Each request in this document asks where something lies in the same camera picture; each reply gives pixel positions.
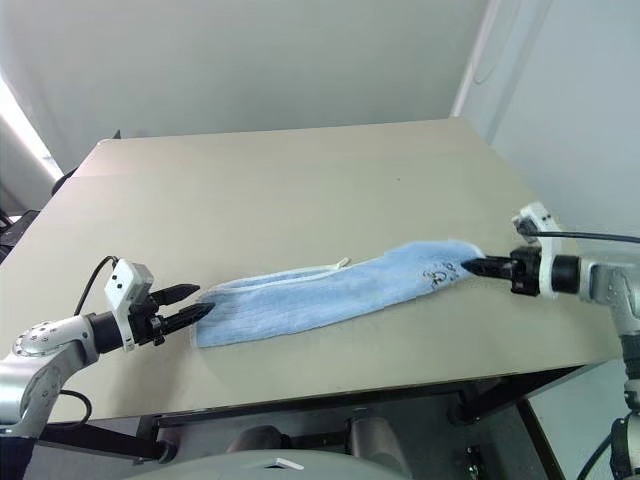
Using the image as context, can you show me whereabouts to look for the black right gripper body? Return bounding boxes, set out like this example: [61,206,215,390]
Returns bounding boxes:
[508,245,544,297]

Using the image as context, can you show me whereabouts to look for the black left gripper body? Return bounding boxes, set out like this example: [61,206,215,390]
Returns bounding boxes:
[127,294,169,349]

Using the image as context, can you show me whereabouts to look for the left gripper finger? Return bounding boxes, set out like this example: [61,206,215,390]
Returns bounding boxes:
[158,301,218,334]
[151,282,203,307]

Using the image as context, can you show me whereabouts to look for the light blue towel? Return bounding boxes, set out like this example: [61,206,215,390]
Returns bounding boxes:
[189,239,486,350]

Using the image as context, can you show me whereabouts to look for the dark rounded shape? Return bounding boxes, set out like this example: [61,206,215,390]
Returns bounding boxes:
[232,424,292,454]

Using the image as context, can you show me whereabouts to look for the grey robot torso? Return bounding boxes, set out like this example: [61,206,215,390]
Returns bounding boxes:
[124,448,417,480]

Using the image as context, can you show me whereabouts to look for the black equipment beside table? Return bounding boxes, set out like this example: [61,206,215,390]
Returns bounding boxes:
[0,208,42,267]

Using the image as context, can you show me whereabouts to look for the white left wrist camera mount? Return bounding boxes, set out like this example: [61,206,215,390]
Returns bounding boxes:
[103,259,155,354]

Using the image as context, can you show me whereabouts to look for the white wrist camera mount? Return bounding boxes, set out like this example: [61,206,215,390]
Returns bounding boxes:
[103,259,155,354]
[510,201,562,300]

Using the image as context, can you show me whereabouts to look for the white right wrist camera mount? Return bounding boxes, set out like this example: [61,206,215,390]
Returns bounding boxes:
[510,201,562,300]

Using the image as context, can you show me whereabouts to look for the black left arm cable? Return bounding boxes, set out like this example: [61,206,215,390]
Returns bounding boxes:
[58,388,94,425]
[72,255,121,318]

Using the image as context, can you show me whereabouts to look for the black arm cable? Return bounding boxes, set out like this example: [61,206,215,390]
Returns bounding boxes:
[523,227,640,244]
[58,388,94,425]
[575,432,615,480]
[72,255,121,318]

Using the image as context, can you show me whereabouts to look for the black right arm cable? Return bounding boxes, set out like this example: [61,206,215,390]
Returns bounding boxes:
[523,227,640,244]
[575,432,615,480]

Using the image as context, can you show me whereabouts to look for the black table frame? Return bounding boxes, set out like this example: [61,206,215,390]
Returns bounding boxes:
[37,363,601,480]

